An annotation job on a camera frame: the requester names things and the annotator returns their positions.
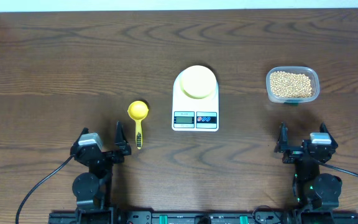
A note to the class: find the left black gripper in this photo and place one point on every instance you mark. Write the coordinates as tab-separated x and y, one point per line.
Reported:
122	147

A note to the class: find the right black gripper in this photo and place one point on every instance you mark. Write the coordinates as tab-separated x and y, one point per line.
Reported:
282	145

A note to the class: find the yellow measuring scoop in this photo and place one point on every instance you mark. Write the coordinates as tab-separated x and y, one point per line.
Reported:
138	111

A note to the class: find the pale yellow plastic bowl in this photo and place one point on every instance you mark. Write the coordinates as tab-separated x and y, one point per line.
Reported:
198	82

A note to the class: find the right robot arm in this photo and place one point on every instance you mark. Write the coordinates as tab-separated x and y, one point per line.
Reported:
316	192

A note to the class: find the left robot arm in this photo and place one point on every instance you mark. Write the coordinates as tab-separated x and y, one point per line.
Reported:
92	189

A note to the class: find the white digital kitchen scale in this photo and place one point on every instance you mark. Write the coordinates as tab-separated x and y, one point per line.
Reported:
190	114

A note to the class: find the pile of soybeans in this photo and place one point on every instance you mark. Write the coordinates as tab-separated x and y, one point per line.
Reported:
290	85

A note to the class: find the clear plastic container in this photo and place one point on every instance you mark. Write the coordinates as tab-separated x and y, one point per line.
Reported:
293	69

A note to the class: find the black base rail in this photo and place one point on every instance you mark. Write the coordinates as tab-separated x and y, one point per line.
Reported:
146	217

